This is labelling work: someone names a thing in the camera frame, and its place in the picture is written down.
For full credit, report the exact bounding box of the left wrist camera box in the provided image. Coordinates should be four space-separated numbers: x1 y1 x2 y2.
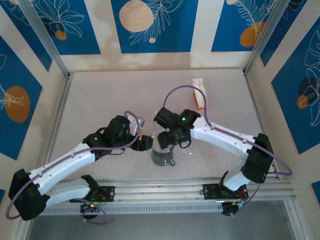
128 116 146 137

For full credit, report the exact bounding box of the aluminium frame post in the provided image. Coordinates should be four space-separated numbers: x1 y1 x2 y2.
243 0 292 76
17 0 72 80

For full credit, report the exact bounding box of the grey glass coffee server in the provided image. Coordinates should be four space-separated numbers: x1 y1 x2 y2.
150 147 176 167

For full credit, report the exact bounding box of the black controller board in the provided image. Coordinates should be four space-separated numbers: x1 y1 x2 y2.
221 201 245 217
79 202 103 220

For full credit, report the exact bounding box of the aluminium side rail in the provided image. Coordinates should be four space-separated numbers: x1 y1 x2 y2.
37 73 75 186
243 73 282 180

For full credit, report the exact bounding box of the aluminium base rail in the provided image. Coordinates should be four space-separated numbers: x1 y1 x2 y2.
21 177 297 207

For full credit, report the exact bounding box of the white paper coffee filter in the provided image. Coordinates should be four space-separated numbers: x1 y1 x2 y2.
151 134 173 151

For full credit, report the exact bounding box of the orange white filter box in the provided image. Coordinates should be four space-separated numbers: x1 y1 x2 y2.
191 77 208 111

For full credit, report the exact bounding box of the white slotted cable duct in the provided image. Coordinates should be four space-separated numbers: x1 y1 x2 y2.
32 202 223 216

